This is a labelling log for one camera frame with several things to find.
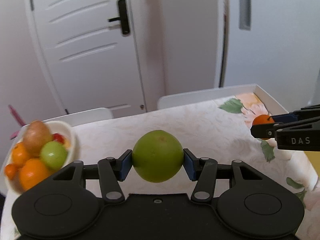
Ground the white chair right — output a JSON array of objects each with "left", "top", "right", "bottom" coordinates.
[{"left": 157, "top": 84, "right": 288, "bottom": 115}]

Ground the orange in bowl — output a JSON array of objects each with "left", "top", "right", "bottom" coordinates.
[{"left": 11, "top": 142, "right": 31, "bottom": 167}]

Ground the white wardrobe door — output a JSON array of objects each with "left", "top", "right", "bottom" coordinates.
[{"left": 222, "top": 0, "right": 319, "bottom": 111}]

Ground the small tangerine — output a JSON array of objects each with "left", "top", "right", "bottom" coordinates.
[
  {"left": 4, "top": 164, "right": 19, "bottom": 180},
  {"left": 252, "top": 114, "right": 274, "bottom": 140}
]

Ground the white oval duck bowl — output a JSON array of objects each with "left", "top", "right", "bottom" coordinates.
[{"left": 4, "top": 120, "right": 76, "bottom": 194}]

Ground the white chair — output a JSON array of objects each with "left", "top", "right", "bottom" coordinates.
[
  {"left": 1, "top": 108, "right": 113, "bottom": 196},
  {"left": 157, "top": 84, "right": 288, "bottom": 115}
]

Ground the green apple in bowl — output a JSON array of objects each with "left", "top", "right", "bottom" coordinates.
[{"left": 40, "top": 141, "right": 68, "bottom": 170}]

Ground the white chair left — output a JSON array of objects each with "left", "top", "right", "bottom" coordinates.
[{"left": 1, "top": 108, "right": 113, "bottom": 196}]

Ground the black door handle lock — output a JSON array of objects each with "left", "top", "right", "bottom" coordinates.
[{"left": 108, "top": 0, "right": 131, "bottom": 35}]

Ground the red cherry tomato right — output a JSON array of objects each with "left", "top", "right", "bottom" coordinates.
[{"left": 53, "top": 133, "right": 66, "bottom": 145}]

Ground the pink handled tool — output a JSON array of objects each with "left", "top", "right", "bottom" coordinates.
[{"left": 8, "top": 105, "right": 26, "bottom": 140}]

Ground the green apple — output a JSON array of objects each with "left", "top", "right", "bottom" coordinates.
[
  {"left": 40, "top": 141, "right": 68, "bottom": 170},
  {"left": 132, "top": 130, "right": 184, "bottom": 183}
]

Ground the large orange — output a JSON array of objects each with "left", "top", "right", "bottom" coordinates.
[{"left": 18, "top": 158, "right": 53, "bottom": 191}]

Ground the red yellow apple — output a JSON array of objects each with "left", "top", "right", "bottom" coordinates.
[{"left": 23, "top": 120, "right": 53, "bottom": 157}]

